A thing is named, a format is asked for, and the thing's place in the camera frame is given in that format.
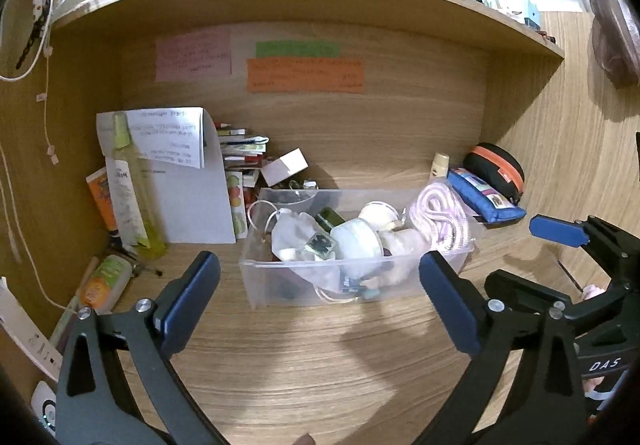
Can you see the small dark square packet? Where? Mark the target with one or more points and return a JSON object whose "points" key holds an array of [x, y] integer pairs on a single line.
{"points": [[320, 246]]}

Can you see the white device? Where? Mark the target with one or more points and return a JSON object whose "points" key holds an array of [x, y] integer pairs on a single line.
{"points": [[42, 400]]}

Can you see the white tape roll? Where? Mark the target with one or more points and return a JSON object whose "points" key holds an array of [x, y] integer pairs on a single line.
{"points": [[377, 214]]}

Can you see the small white box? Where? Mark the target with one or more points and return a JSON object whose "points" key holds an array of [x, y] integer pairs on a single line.
{"points": [[285, 167]]}

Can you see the black orange zip case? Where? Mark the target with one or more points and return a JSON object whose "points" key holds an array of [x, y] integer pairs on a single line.
{"points": [[495, 160]]}

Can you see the small black brush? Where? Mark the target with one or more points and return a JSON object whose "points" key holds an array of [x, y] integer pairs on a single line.
{"points": [[150, 269]]}

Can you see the blue pencil pouch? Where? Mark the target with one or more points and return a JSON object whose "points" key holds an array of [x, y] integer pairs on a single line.
{"points": [[480, 197]]}

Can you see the wooden desktop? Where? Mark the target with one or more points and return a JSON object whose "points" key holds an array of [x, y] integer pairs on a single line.
{"points": [[300, 365]]}

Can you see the small beige plush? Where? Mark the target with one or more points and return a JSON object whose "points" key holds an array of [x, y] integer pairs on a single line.
{"points": [[405, 242]]}

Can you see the stack of small boxes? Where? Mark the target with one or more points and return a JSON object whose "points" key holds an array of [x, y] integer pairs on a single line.
{"points": [[240, 160]]}

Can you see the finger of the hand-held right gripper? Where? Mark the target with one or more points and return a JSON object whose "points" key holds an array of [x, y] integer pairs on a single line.
{"points": [[557, 229], [525, 287]]}

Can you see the tall white tube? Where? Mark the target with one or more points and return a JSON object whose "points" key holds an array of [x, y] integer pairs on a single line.
{"points": [[125, 205]]}

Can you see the dark green bottle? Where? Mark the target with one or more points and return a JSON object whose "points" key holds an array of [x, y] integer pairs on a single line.
{"points": [[330, 217]]}

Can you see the clear plastic storage box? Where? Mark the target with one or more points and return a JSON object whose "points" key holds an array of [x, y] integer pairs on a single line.
{"points": [[280, 285]]}

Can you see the green orange tube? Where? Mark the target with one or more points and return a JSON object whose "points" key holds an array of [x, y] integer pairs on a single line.
{"points": [[107, 280]]}

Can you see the pink sticky note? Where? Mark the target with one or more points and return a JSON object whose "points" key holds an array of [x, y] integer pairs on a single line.
{"points": [[192, 55]]}

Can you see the small cream bottle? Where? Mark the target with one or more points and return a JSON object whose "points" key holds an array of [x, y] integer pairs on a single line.
{"points": [[440, 165]]}

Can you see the handwritten white paper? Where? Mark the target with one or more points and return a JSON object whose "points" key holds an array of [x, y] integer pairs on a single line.
{"points": [[165, 135]]}

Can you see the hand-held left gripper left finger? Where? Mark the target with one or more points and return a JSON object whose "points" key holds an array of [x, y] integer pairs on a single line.
{"points": [[192, 305]]}

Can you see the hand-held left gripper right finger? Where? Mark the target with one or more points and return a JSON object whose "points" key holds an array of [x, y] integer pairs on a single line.
{"points": [[450, 310]]}

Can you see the white face mask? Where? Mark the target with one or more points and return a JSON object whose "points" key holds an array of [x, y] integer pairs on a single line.
{"points": [[295, 235]]}

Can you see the pale green stick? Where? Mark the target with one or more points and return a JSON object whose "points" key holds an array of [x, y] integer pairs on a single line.
{"points": [[65, 320]]}

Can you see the orange sticky note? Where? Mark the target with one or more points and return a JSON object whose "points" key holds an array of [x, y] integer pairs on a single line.
{"points": [[305, 75]]}

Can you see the yellow-green spray bottle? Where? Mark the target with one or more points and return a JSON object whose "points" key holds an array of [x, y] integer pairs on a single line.
{"points": [[121, 130]]}

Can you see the green sticky note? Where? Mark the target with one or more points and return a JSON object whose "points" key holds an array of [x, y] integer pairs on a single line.
{"points": [[300, 49]]}

